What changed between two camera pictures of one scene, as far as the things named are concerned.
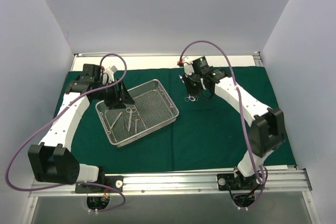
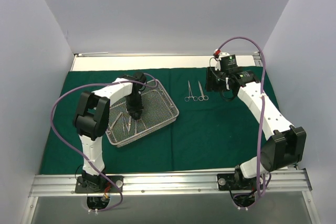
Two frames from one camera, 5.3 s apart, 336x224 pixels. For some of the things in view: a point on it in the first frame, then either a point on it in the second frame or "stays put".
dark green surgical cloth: (236, 121) stays put
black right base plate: (233, 181) stays put
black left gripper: (115, 94) → (134, 111)
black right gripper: (190, 87) → (210, 80)
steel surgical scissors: (191, 98) stays put
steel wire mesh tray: (153, 108) stays put
